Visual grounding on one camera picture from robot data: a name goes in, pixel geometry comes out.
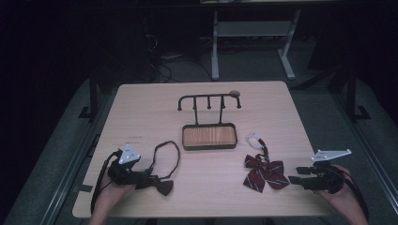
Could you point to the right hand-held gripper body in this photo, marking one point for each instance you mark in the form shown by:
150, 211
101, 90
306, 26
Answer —
327, 179

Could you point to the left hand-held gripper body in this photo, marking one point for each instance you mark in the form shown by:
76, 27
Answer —
125, 175

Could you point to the black bow tie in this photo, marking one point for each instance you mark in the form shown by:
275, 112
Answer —
165, 187

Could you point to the dark red striped bow tie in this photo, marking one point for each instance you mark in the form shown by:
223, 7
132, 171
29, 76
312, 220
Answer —
266, 176

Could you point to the black hook rack wooden tray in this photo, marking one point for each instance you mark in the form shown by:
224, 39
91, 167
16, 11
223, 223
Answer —
209, 136

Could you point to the person's left hand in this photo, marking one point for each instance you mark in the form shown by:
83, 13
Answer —
114, 192

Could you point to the person's right hand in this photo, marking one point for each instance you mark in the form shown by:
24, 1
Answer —
345, 200

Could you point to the grey tape strip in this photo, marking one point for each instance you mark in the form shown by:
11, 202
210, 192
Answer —
85, 188

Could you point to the black metal stand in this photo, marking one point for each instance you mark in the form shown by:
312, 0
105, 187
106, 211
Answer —
93, 93
352, 93

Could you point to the metal floor rail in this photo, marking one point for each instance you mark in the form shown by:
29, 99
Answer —
372, 153
72, 175

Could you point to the white metal desk frame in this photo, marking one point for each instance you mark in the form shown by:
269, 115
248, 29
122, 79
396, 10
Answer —
253, 28

